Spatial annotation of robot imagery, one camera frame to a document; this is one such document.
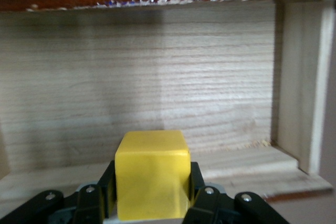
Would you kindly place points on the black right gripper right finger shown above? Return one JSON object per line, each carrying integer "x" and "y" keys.
{"x": 210, "y": 205}

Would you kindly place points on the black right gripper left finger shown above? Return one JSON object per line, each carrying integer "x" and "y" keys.
{"x": 89, "y": 205}

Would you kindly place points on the yellow wooden block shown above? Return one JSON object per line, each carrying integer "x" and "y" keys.
{"x": 152, "y": 176}

